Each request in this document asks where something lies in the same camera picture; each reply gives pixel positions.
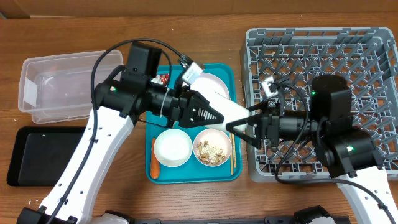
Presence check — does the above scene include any black plastic tray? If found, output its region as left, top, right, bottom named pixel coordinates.
left=6, top=126, right=85, bottom=187

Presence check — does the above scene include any crumpled red foil wrapper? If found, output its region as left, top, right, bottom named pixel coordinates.
left=151, top=73, right=170, bottom=85

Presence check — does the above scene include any white bowl with food scraps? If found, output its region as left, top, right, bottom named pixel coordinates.
left=193, top=128, right=232, bottom=167

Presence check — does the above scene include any left wooden chopstick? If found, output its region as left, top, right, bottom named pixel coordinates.
left=229, top=133, right=234, bottom=175

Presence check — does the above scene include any orange carrot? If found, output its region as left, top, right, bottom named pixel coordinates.
left=150, top=138, right=160, bottom=179

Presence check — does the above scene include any wooden chopstick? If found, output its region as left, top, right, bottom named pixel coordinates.
left=231, top=134, right=237, bottom=169
left=229, top=133, right=234, bottom=175

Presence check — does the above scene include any clear plastic storage bin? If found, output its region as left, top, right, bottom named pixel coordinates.
left=17, top=49, right=131, bottom=124

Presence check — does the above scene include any right wooden chopstick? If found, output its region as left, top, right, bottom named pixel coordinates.
left=231, top=134, right=237, bottom=169

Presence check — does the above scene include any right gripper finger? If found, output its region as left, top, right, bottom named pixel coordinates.
left=226, top=114, right=264, bottom=149
left=247, top=101, right=269, bottom=114

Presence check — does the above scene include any large white plate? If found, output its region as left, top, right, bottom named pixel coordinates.
left=190, top=73, right=229, bottom=98

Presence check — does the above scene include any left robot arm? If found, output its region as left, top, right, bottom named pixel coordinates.
left=17, top=38, right=224, bottom=224

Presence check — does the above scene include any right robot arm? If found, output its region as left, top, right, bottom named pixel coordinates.
left=226, top=75, right=397, bottom=223

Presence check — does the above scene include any teal serving tray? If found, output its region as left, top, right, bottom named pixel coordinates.
left=145, top=63, right=243, bottom=184

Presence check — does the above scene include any small white bowl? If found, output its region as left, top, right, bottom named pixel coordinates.
left=154, top=129, right=193, bottom=167

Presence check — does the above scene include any white paper cup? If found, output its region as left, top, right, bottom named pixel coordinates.
left=206, top=93, right=250, bottom=132

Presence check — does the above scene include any grey dishwasher rack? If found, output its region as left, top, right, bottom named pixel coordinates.
left=241, top=27, right=397, bottom=180

